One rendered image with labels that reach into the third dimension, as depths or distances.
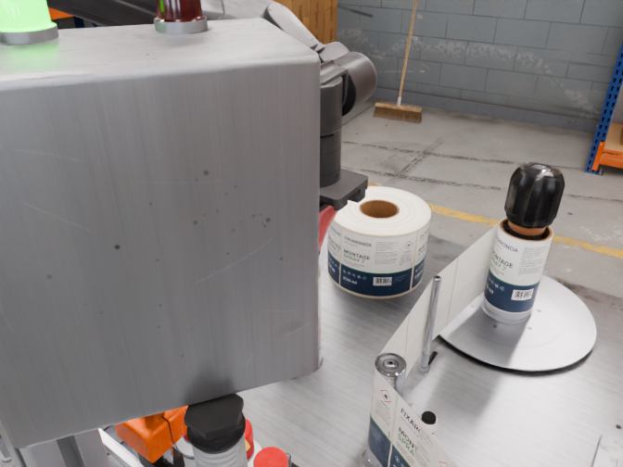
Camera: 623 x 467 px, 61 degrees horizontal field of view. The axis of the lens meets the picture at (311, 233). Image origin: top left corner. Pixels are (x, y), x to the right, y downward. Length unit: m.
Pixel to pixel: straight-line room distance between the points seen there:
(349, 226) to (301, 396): 0.32
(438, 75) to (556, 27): 0.98
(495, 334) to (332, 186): 0.53
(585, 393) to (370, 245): 0.42
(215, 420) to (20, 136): 0.18
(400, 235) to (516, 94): 3.94
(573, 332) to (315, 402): 0.48
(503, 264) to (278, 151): 0.75
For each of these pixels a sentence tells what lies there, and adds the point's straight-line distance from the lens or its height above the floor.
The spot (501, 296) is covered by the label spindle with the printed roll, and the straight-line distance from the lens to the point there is 0.99.
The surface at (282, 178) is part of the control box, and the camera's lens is 0.25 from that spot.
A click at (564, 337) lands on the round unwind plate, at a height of 0.89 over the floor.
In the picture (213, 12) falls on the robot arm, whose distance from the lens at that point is 0.50.
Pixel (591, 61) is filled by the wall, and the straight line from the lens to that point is 4.73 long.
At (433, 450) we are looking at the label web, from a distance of 0.61.
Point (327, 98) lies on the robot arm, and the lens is 0.51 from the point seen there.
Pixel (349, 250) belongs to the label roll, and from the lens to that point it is 1.00.
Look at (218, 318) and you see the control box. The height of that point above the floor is 1.35.
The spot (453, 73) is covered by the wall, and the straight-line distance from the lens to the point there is 4.92.
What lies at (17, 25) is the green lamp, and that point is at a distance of 0.28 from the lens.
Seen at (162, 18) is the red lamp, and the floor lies 1.48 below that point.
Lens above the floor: 1.53
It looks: 32 degrees down
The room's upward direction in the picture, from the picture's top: straight up
